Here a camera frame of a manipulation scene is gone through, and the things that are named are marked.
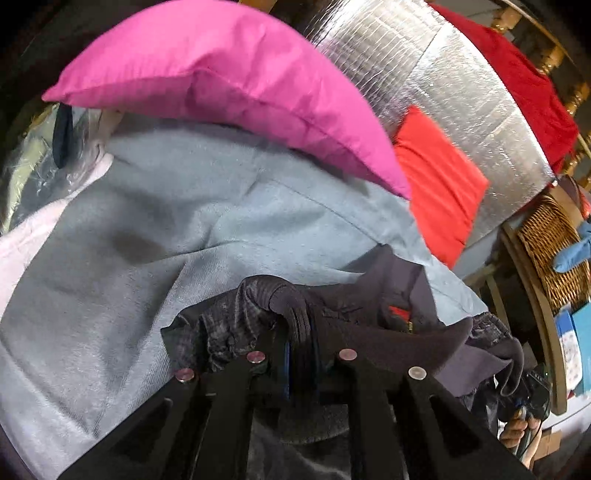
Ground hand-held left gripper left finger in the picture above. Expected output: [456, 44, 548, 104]
[58, 323, 294, 480]

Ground dark grey jacket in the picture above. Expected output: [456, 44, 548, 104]
[161, 244, 525, 445]

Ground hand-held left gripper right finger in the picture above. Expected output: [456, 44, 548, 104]
[308, 318, 539, 480]

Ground wicker chair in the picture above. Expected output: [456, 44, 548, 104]
[464, 185, 591, 416]

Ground clear plastic bag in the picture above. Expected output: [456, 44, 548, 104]
[0, 104, 117, 237]

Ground light blue cloth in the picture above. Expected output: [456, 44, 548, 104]
[552, 220, 591, 274]

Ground orange-red pillow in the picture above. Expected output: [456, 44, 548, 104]
[392, 105, 491, 269]

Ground golden wooden bed frame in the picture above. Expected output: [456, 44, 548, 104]
[489, 0, 591, 177]

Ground silver foil insulation mat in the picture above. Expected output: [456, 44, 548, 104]
[300, 0, 557, 257]

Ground light blue-grey blanket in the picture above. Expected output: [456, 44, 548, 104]
[0, 113, 490, 480]

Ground pink pillow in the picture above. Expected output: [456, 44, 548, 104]
[41, 0, 413, 200]

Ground dark blue strap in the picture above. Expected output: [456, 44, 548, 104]
[52, 104, 75, 169]

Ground blue box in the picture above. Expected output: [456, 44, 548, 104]
[554, 302, 591, 403]

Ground person's right hand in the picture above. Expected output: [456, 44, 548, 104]
[499, 412, 544, 463]

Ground red blanket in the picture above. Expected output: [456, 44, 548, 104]
[427, 4, 581, 174]

